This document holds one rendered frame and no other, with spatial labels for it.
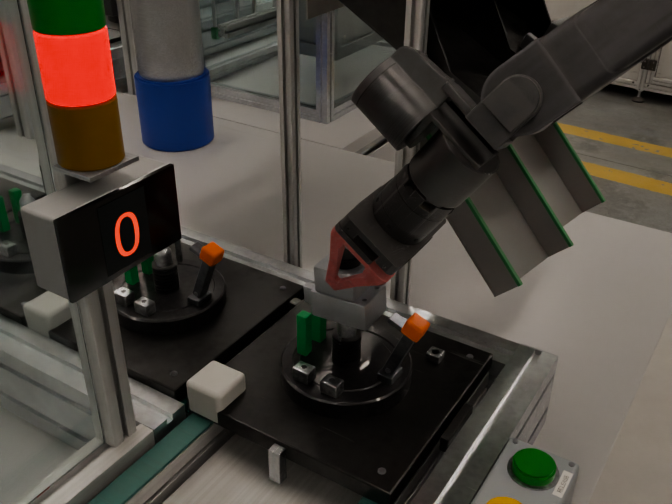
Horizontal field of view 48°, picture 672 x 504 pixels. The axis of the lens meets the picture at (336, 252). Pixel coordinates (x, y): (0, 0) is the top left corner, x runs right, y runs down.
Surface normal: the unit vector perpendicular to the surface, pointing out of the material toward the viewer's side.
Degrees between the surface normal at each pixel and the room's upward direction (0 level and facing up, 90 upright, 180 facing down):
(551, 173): 45
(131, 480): 0
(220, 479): 0
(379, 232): 36
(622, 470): 0
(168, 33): 90
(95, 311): 90
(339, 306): 91
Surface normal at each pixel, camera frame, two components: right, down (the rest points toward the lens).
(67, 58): 0.12, 0.50
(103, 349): 0.84, 0.28
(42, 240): -0.53, 0.43
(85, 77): 0.50, 0.44
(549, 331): 0.01, -0.86
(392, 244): 0.51, -0.53
